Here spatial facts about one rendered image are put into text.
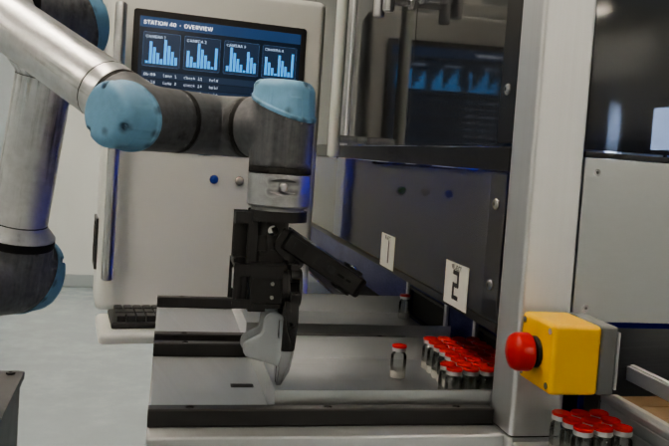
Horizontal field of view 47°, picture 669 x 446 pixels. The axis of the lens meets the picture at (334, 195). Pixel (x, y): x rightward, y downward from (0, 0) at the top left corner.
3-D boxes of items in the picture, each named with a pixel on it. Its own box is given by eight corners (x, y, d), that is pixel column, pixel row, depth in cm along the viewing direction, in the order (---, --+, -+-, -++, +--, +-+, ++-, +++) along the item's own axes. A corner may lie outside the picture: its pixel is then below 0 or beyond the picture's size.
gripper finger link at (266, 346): (239, 383, 93) (243, 308, 92) (287, 383, 94) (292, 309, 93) (241, 391, 90) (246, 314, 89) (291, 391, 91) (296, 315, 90)
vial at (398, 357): (402, 374, 109) (404, 344, 109) (406, 379, 107) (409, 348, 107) (387, 374, 109) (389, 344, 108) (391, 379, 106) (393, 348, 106)
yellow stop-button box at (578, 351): (576, 375, 86) (582, 312, 86) (613, 396, 79) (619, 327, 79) (514, 374, 84) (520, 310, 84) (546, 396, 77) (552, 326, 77)
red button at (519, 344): (532, 364, 83) (535, 328, 83) (550, 375, 79) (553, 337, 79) (499, 364, 82) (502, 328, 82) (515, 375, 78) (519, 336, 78)
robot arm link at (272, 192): (305, 174, 97) (317, 177, 89) (303, 210, 97) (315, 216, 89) (245, 170, 95) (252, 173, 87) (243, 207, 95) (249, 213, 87)
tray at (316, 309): (403, 314, 153) (404, 296, 153) (449, 346, 128) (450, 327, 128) (232, 309, 146) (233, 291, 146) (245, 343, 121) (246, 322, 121)
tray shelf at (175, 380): (395, 317, 158) (395, 308, 158) (564, 449, 90) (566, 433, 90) (156, 312, 148) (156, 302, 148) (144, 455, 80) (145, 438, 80)
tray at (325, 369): (467, 360, 120) (469, 338, 120) (547, 418, 95) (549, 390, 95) (250, 357, 113) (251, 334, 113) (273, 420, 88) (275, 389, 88)
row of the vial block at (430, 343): (432, 365, 115) (435, 335, 115) (480, 406, 97) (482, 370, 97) (418, 365, 114) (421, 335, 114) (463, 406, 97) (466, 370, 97)
